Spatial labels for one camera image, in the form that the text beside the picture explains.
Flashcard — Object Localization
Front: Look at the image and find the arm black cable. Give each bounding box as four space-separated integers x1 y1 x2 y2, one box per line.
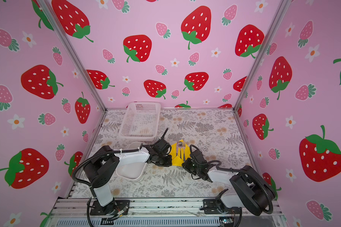
71 127 170 227
189 144 274 215

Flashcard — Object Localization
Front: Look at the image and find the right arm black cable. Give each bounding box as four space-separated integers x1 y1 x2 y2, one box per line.
189 144 274 215

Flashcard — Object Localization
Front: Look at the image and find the silver fork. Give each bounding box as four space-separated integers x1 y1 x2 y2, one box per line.
182 148 186 161

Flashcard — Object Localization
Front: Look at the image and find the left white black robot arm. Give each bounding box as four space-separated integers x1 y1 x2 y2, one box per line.
83 139 172 214

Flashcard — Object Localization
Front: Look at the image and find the white plastic tray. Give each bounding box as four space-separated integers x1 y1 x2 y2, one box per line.
115 142 150 181

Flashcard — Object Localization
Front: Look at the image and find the yellow paper napkin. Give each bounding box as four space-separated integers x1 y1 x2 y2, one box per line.
170 140 190 166

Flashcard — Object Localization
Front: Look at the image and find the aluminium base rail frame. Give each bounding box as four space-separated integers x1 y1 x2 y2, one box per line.
44 198 287 227

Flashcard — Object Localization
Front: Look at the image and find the white perforated plastic basket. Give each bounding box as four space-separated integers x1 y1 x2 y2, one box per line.
118 102 161 141

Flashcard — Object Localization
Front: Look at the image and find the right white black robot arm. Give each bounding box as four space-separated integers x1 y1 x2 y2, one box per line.
182 145 275 216

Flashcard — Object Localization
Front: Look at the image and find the silver spoon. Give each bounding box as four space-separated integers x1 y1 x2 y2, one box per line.
178 141 183 160

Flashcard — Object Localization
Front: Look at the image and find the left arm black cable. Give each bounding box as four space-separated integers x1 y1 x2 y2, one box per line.
71 127 170 227

